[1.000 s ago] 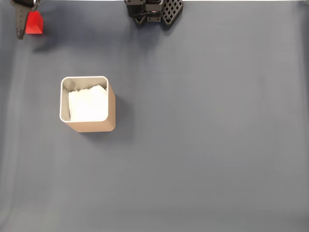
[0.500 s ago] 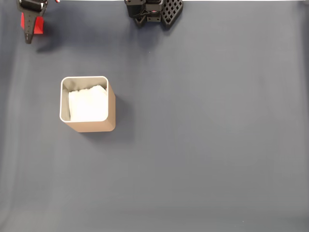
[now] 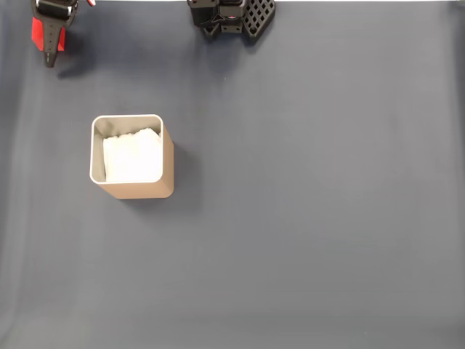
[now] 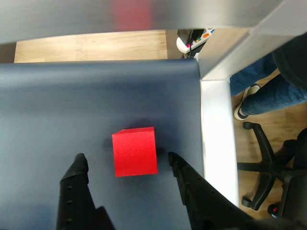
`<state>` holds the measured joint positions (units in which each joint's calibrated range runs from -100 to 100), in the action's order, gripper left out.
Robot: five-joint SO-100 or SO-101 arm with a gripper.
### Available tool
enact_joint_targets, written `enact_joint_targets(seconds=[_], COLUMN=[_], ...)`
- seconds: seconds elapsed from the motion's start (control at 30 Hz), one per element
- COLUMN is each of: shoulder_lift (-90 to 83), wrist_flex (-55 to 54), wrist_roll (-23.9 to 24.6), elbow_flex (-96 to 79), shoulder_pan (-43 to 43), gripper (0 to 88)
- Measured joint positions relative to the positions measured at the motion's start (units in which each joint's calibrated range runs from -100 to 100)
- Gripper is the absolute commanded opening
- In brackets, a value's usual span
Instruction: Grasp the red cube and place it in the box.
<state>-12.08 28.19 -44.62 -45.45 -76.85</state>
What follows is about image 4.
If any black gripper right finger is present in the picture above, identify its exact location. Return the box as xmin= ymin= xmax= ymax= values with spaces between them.
xmin=168 ymin=152 xmax=255 ymax=230

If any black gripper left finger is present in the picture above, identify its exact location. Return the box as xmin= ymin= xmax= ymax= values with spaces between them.
xmin=56 ymin=153 xmax=116 ymax=230

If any red cube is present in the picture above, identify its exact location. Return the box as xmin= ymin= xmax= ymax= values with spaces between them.
xmin=112 ymin=126 xmax=159 ymax=178

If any black office chair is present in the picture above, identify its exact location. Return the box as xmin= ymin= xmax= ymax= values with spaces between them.
xmin=236 ymin=121 xmax=307 ymax=219

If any dark blue table mat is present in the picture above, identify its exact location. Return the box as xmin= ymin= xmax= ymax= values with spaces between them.
xmin=0 ymin=58 xmax=205 ymax=230

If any person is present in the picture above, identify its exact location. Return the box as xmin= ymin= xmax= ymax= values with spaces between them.
xmin=229 ymin=31 xmax=307 ymax=122

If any white power strip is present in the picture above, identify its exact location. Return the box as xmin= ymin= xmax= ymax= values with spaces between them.
xmin=176 ymin=28 xmax=215 ymax=55

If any black power adapter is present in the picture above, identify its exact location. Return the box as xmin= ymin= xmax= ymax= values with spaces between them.
xmin=177 ymin=28 xmax=204 ymax=42

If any silver metal table frame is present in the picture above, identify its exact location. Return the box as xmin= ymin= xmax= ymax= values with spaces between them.
xmin=0 ymin=0 xmax=307 ymax=208

